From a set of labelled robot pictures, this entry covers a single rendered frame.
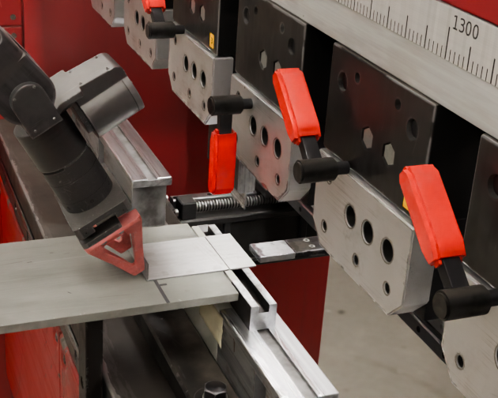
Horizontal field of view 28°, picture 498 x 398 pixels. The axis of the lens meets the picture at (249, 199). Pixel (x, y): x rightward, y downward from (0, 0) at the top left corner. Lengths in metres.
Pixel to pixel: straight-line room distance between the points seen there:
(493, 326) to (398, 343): 2.34
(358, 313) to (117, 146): 1.65
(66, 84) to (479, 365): 0.55
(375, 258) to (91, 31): 1.27
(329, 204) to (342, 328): 2.20
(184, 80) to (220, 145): 0.20
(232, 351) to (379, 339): 1.87
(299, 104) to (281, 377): 0.35
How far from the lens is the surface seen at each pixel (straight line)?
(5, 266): 1.13
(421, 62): 0.66
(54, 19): 1.90
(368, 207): 0.72
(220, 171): 0.92
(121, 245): 1.14
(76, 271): 1.12
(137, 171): 1.45
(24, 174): 1.69
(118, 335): 1.24
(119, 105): 1.01
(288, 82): 0.76
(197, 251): 1.16
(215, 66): 1.01
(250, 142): 0.92
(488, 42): 0.59
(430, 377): 2.82
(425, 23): 0.65
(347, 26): 0.75
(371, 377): 2.78
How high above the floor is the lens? 1.53
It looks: 24 degrees down
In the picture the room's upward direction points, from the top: 4 degrees clockwise
